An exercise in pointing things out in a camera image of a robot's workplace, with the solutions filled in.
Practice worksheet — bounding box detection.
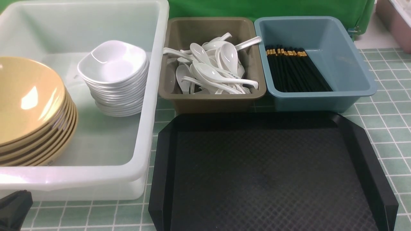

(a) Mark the white soup spoon top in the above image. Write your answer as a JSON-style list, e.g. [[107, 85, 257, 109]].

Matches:
[[220, 42, 238, 75]]

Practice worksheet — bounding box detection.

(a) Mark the white square dish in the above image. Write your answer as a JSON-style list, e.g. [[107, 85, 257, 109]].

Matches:
[[77, 40, 149, 85]]

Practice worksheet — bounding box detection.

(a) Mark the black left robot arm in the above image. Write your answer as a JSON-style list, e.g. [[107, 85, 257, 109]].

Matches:
[[0, 190, 33, 231]]

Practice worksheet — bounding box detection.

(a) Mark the green backdrop cloth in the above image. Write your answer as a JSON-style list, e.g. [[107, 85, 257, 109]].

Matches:
[[169, 0, 375, 35]]

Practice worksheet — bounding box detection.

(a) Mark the white plastic bin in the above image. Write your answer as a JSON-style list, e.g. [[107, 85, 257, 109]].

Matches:
[[1, 0, 169, 201]]

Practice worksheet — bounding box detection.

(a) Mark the blue chopstick bin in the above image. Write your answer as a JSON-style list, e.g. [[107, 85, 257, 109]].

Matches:
[[254, 16, 377, 112]]

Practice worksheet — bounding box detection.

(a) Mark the yellow bowl stack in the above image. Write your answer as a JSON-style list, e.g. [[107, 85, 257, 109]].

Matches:
[[0, 56, 78, 167]]

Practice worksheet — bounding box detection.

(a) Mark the pink box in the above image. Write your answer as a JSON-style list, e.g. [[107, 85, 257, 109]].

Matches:
[[375, 0, 411, 54]]

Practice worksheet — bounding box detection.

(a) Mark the black serving tray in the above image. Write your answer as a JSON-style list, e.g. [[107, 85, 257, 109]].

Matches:
[[148, 111, 399, 231]]

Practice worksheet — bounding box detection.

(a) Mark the brown spoon bin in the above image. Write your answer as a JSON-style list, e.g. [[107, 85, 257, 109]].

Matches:
[[158, 17, 267, 114]]

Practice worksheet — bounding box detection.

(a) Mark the white soup spoon pile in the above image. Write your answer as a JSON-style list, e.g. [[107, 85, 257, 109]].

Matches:
[[163, 33, 262, 95]]

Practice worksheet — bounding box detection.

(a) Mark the black chopsticks bundle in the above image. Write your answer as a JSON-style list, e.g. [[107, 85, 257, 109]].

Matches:
[[265, 44, 333, 93]]

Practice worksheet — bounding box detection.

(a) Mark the white dish stack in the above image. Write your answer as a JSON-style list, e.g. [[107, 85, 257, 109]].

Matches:
[[80, 61, 150, 117]]

